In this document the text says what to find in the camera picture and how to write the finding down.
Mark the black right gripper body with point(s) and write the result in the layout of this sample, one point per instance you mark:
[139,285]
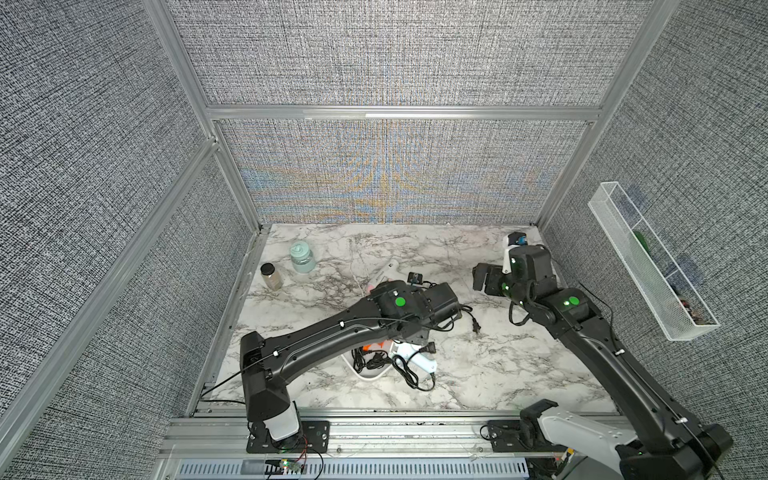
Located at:
[500,284]

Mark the white pink glue gun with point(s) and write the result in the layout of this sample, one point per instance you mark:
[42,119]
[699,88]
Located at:
[389,272]

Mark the mint green glue gun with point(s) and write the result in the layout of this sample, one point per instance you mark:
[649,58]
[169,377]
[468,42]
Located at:
[422,361]

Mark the white storage box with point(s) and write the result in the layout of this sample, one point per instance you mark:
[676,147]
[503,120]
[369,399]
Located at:
[367,366]

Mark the white orange glue gun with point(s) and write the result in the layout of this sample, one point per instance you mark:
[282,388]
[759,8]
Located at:
[404,350]

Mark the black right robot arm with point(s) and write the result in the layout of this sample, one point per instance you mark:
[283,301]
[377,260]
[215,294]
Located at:
[666,440]

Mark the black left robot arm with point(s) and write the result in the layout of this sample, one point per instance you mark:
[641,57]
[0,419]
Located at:
[394,310]

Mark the green item in basket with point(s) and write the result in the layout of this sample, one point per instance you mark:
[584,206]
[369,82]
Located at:
[642,241]

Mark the mint lid clear jar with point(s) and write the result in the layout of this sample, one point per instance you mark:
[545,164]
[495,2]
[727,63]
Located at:
[302,257]

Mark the black lid small jar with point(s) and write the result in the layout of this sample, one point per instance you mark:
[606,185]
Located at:
[271,276]

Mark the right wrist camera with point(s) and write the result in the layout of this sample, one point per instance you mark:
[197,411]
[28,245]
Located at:
[510,242]

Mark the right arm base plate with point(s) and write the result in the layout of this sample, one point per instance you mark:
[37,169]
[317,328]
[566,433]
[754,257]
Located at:
[517,435]

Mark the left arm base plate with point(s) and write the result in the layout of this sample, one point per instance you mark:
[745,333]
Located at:
[312,436]

